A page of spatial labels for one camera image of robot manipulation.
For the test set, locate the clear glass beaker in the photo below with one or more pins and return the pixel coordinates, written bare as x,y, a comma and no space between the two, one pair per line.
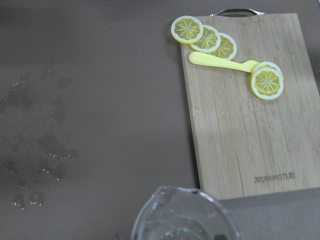
177,213

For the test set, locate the lemon slice at board corner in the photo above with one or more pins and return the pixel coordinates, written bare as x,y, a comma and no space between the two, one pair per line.
187,29

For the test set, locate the overlapping lemon slice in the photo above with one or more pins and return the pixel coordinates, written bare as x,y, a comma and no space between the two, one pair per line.
227,49
209,42

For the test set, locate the top lemon slice on knife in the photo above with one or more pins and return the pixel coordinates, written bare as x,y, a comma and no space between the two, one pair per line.
267,83

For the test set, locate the lemon slice on knife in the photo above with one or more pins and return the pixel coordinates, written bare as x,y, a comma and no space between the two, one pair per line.
267,65
267,83

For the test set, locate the lower lemon slice on knife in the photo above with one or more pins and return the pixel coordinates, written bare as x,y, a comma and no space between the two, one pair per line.
267,65

